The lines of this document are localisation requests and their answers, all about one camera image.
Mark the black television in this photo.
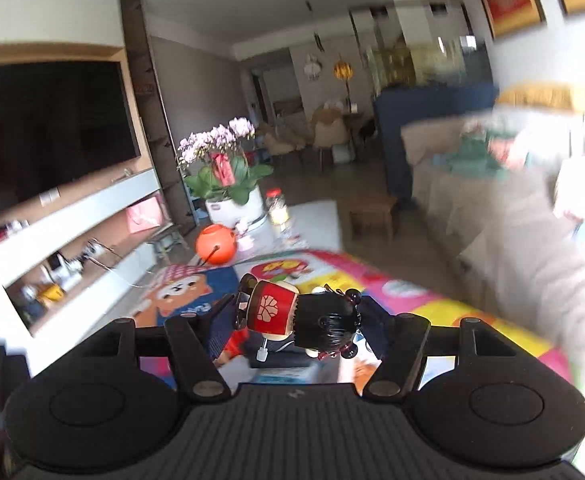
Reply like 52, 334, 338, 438
0, 60, 142, 217

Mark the glass display cabinet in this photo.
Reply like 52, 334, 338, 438
351, 2, 489, 92

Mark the pink bag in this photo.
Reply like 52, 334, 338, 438
125, 197, 166, 235

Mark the small wooden stool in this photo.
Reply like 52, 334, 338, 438
146, 225, 186, 262

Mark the clear jar with red lid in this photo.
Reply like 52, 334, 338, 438
265, 189, 291, 226

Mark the white wooden television cabinet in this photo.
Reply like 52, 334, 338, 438
0, 42, 196, 337

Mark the yellow cushion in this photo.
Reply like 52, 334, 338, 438
497, 82, 585, 114

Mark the orange pumpkin bucket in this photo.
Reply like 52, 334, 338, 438
195, 225, 237, 266

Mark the black-haired doll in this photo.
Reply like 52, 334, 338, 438
232, 274, 363, 364

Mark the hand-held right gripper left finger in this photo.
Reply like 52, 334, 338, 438
81, 294, 239, 402

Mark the potted pink orchid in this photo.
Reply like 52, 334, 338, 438
176, 117, 274, 229

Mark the beige sofa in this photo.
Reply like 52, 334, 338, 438
400, 110, 585, 353

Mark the colourful printed play mat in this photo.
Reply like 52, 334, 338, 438
132, 247, 573, 396

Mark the white device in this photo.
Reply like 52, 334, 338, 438
42, 252, 81, 287

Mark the yellow box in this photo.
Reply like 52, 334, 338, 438
37, 285, 64, 307

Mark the beige dining chair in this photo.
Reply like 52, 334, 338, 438
313, 110, 349, 171

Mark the green cloth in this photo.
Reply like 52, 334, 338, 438
447, 135, 504, 181

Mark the brown wooden side table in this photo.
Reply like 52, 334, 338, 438
347, 195, 399, 242

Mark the blue cabinet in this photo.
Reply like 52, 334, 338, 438
375, 82, 499, 209

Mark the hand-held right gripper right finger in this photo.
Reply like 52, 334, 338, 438
357, 295, 517, 402

